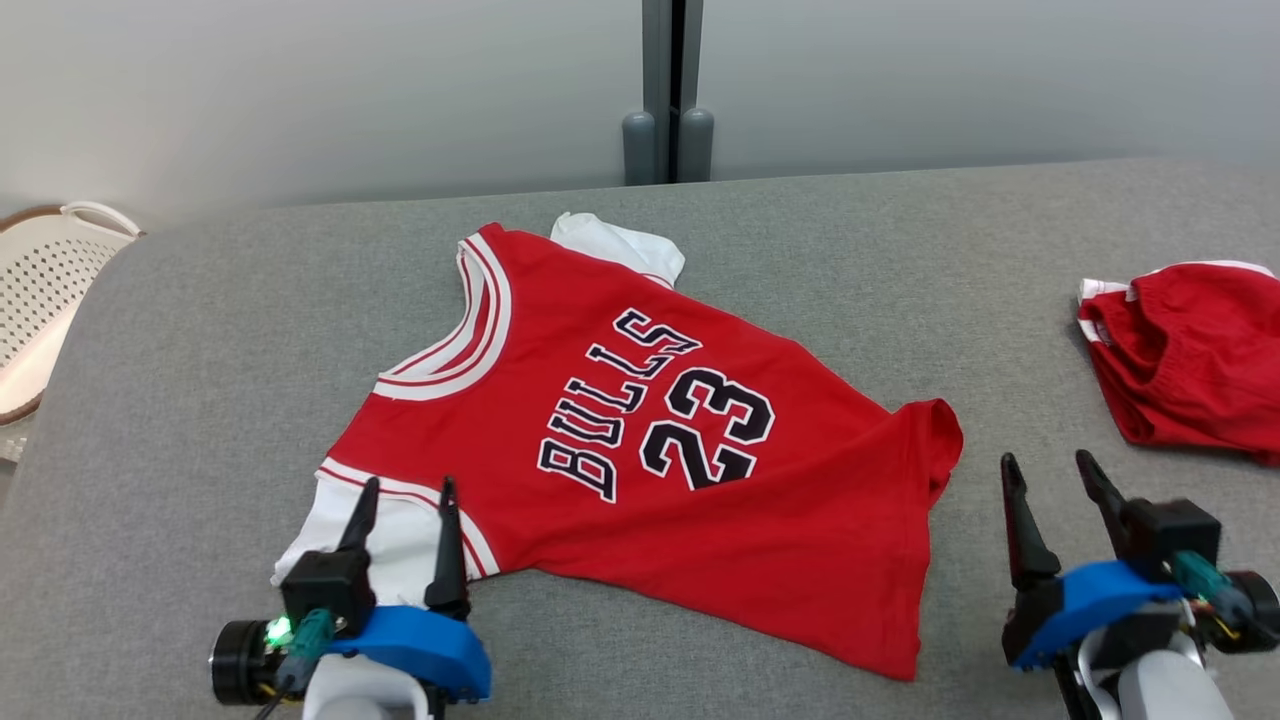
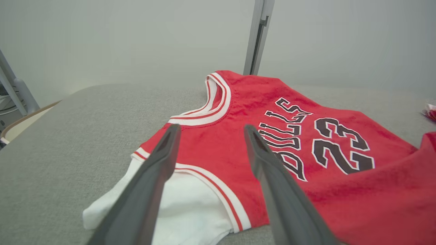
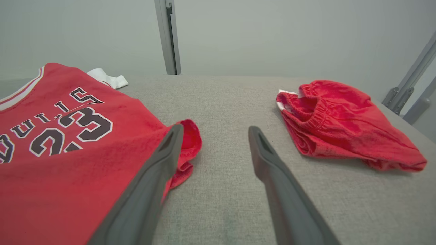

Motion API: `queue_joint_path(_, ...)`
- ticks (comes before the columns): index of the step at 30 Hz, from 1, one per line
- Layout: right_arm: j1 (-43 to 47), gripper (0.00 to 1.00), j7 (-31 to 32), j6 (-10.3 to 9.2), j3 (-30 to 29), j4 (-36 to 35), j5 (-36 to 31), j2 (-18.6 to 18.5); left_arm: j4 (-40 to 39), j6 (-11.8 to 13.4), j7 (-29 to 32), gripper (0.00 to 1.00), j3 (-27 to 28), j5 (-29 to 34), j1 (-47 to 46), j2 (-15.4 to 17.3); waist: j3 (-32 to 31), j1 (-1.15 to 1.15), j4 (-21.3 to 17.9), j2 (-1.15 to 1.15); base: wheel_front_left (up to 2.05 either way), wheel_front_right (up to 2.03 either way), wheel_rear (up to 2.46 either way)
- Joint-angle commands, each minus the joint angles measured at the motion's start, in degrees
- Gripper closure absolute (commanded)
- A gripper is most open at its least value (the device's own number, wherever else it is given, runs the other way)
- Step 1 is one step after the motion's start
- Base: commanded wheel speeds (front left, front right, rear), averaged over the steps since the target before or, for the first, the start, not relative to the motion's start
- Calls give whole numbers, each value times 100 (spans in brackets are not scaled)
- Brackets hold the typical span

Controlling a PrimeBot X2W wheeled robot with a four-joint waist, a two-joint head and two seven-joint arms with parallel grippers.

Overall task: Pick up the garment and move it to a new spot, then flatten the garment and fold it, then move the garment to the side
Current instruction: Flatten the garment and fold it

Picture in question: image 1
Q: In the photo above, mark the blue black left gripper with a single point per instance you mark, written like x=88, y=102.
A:
x=430, y=650

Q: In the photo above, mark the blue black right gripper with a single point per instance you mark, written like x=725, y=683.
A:
x=1090, y=600

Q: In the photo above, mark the red shorts with white stripes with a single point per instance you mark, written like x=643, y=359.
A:
x=1190, y=360

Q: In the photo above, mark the red Bulls 23 jersey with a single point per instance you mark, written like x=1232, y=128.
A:
x=800, y=480

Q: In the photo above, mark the white perforated laundry basket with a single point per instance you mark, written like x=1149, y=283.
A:
x=50, y=280

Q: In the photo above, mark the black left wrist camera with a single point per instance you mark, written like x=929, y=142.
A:
x=325, y=590

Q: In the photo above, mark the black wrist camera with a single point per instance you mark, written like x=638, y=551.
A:
x=325, y=590
x=1170, y=525

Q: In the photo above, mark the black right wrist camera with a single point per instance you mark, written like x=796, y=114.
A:
x=1170, y=525

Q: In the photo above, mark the grey partition post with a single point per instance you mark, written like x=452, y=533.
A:
x=697, y=145
x=640, y=150

